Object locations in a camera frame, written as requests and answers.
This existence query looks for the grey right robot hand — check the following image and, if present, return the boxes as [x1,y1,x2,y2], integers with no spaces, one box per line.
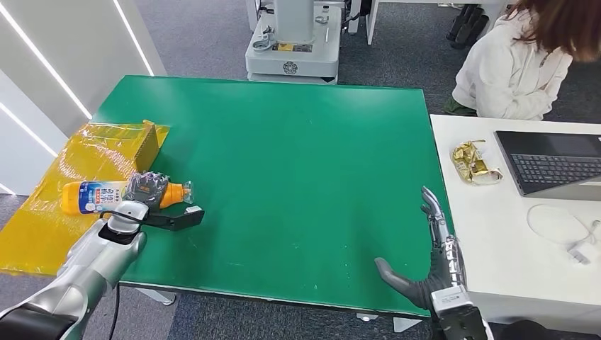
[373,186,466,311]

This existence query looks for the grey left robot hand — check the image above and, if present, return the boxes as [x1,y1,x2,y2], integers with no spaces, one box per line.
[106,171,170,236]

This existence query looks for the orange juice bottle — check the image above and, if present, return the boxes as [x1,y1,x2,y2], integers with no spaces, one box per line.
[61,180,194,217]

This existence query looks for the white desk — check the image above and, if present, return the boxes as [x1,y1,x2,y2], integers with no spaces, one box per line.
[429,113,601,335]

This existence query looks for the yellow taped cardboard box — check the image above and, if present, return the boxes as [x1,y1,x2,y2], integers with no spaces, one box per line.
[0,119,171,277]

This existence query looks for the crumpled gold foil wrapper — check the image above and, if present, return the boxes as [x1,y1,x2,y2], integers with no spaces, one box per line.
[451,140,504,186]

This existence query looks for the green top table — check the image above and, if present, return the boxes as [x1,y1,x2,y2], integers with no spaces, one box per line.
[88,74,456,317]

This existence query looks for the white charger plug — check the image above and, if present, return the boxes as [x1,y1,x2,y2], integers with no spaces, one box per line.
[567,242,593,265]

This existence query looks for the dark grey laptop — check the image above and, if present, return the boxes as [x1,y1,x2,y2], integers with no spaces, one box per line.
[493,130,601,202]

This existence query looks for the person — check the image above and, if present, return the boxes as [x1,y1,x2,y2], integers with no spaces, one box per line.
[443,0,601,122]

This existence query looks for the black shoes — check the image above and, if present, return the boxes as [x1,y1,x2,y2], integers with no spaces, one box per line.
[446,4,490,50]

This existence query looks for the white furniture panel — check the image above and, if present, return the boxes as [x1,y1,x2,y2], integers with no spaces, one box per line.
[365,0,381,45]

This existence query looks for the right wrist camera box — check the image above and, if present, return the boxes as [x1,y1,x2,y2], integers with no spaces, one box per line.
[430,285,492,340]

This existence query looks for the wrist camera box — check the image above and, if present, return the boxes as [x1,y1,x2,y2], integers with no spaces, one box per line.
[430,285,492,340]
[142,205,206,232]

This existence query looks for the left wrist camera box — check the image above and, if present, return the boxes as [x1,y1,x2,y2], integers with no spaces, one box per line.
[142,205,206,232]

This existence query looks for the white table foot bracket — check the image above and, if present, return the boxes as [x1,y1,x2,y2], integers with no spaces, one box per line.
[393,317,422,333]

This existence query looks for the white cable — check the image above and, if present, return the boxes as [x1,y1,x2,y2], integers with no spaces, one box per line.
[527,204,601,245]

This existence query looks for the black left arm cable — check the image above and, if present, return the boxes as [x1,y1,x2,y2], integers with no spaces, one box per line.
[99,210,151,340]

